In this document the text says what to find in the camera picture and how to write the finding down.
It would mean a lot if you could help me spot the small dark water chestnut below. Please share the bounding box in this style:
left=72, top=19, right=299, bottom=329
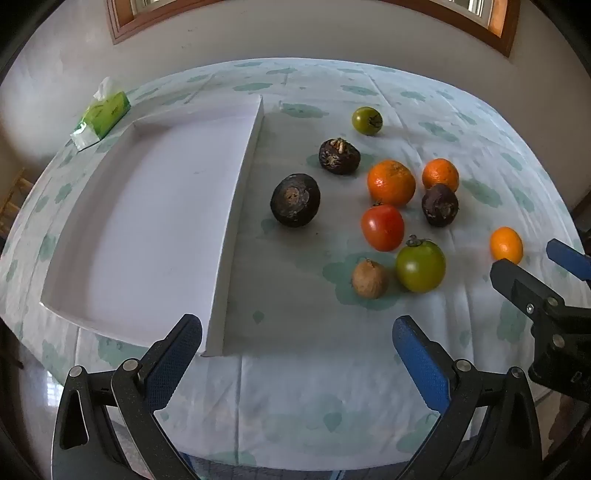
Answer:
left=421, top=183, right=460, bottom=227

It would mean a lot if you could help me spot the small green tomato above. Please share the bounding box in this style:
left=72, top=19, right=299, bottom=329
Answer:
left=352, top=106, right=384, bottom=136

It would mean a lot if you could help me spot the wooden window frame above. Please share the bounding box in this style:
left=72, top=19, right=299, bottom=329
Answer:
left=106, top=0, right=520, bottom=58

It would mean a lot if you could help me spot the red tomato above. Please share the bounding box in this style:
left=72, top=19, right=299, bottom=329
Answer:
left=361, top=203, right=406, bottom=252

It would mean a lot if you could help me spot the large dark water chestnut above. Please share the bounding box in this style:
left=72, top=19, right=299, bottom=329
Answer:
left=270, top=174, right=321, bottom=227

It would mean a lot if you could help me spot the light wooden chair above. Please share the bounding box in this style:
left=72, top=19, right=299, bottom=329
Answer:
left=0, top=168, right=34, bottom=237

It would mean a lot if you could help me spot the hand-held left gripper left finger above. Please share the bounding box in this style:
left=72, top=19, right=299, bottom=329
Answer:
left=51, top=314, right=204, bottom=480

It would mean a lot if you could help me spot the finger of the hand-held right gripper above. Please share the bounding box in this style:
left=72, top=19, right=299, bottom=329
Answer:
left=546, top=239, right=591, bottom=283
left=489, top=258, right=591, bottom=324

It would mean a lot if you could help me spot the white shallow tray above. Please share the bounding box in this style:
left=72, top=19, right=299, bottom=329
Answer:
left=39, top=93, right=265, bottom=358

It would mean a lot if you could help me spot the large orange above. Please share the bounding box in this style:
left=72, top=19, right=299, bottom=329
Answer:
left=367, top=160, right=417, bottom=207

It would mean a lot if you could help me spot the sprouted dark water chestnut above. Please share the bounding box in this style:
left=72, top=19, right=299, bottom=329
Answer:
left=318, top=137, right=362, bottom=175

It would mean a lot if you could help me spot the brown round fruit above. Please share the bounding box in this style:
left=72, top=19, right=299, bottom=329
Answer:
left=352, top=259, right=389, bottom=300

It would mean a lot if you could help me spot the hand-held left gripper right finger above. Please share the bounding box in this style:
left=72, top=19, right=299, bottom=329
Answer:
left=392, top=315, right=543, bottom=480

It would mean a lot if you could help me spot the green tissue pack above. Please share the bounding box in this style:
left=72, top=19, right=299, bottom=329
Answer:
left=70, top=77, right=132, bottom=152

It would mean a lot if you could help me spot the small mandarin orange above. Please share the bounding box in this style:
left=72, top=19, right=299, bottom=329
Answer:
left=422, top=158, right=460, bottom=193

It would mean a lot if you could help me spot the cloud print tablecloth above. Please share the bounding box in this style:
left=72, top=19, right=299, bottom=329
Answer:
left=0, top=58, right=585, bottom=472

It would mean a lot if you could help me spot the small oval kumquat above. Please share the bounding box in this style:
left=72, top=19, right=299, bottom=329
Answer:
left=490, top=226, right=524, bottom=265

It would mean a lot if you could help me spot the large green tomato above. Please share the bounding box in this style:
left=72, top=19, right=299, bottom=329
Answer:
left=395, top=235, right=447, bottom=293

